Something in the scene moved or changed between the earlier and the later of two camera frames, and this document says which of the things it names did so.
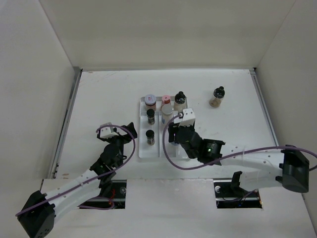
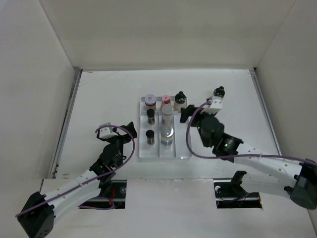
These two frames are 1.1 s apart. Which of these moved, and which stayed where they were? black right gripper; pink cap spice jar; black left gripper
Moved: black right gripper
Stayed: black left gripper; pink cap spice jar
